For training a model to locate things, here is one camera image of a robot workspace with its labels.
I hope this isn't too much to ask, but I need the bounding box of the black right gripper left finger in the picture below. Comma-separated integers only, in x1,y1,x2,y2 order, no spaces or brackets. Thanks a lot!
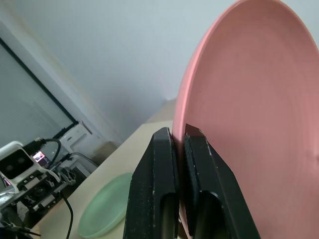
123,126,180,239

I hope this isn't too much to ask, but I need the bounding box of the white printer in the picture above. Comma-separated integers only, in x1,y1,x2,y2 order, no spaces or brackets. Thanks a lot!
59,120,101,153

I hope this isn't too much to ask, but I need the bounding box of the pink plate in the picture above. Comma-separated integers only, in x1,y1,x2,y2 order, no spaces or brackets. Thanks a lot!
171,0,319,239

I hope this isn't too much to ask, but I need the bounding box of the small lit screen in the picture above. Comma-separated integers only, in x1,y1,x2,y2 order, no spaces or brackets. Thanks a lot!
33,151,51,167

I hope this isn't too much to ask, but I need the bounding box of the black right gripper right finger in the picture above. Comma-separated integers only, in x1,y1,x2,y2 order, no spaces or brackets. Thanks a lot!
182,123,263,239

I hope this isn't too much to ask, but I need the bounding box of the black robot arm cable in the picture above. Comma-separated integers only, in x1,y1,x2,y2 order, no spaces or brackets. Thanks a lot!
60,191,74,239

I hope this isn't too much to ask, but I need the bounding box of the brown cardboard box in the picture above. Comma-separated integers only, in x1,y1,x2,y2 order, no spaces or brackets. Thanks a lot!
92,140,121,166

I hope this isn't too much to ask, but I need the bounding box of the green plate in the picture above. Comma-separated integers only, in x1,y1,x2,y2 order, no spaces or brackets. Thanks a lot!
78,172,134,238

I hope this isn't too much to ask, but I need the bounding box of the black window frame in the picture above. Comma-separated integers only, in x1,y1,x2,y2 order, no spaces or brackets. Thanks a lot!
0,37,78,139

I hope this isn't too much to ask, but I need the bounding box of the black camera cable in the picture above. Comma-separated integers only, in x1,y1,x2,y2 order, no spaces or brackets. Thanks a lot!
24,137,62,172

